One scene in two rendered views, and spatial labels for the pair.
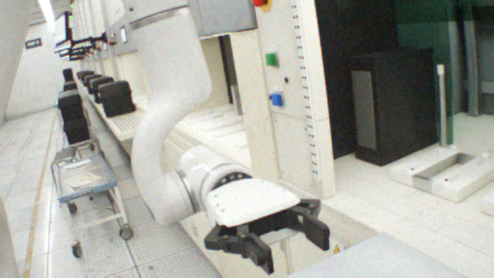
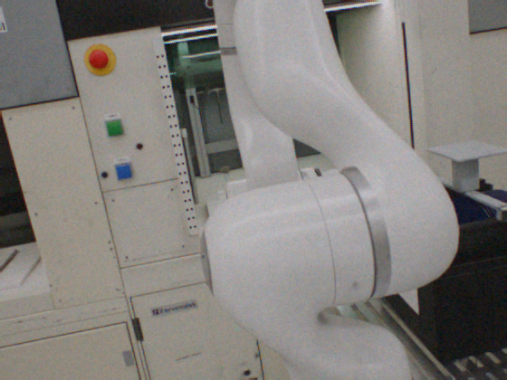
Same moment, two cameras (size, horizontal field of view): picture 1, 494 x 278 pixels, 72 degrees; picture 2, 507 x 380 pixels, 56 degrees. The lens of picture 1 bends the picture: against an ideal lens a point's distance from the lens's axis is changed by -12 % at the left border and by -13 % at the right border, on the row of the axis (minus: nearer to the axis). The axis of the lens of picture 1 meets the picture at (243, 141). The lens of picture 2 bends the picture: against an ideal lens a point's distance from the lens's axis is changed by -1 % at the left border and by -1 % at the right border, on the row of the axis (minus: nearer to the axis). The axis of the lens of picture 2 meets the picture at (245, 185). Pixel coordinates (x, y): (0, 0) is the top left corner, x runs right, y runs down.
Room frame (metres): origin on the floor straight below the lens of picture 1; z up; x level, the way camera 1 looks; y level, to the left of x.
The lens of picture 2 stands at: (0.37, 0.85, 1.30)
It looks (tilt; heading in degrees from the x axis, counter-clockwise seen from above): 14 degrees down; 287
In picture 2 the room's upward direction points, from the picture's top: 9 degrees counter-clockwise
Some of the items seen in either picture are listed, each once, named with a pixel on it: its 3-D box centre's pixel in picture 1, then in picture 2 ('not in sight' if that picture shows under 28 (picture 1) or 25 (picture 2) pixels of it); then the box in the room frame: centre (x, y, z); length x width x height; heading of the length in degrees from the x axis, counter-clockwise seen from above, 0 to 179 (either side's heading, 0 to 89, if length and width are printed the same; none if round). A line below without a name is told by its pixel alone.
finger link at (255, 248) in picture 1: (245, 252); not in sight; (0.35, 0.02, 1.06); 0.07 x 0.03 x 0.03; 21
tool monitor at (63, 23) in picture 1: (78, 30); not in sight; (3.57, 1.35, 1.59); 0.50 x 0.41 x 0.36; 113
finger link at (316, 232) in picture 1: (318, 224); not in sight; (0.38, -0.07, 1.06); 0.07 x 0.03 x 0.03; 21
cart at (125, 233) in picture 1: (91, 198); not in sight; (2.74, 1.26, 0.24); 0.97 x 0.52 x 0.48; 26
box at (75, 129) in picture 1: (75, 128); not in sight; (4.01, 1.80, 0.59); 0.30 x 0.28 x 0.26; 23
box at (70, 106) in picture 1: (70, 106); not in sight; (4.01, 1.79, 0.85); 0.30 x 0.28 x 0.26; 22
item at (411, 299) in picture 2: not in sight; (469, 269); (0.24, -0.08, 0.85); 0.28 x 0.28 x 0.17; 21
